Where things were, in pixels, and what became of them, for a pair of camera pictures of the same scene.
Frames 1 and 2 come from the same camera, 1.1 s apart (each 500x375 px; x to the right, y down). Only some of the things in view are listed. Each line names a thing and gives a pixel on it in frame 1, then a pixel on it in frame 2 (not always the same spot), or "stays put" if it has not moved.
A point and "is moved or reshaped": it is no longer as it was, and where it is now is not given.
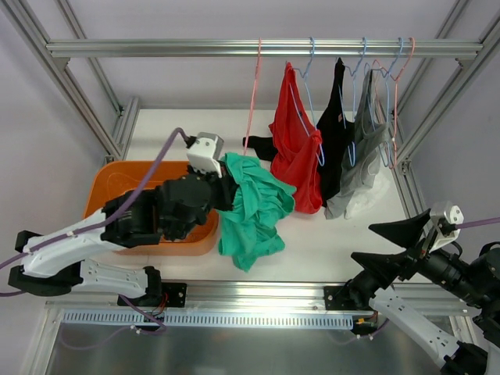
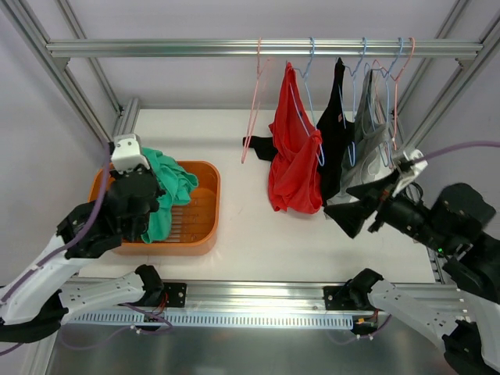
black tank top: x=334 y=135 stays put
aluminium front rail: x=252 y=294 stays put
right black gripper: x=419 y=255 -> x=376 y=207
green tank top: x=249 y=226 is moved or reshaped
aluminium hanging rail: x=269 y=48 stays put
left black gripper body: x=223 y=189 -> x=137 y=181
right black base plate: x=339 y=298 stays put
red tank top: x=298 y=151 stays put
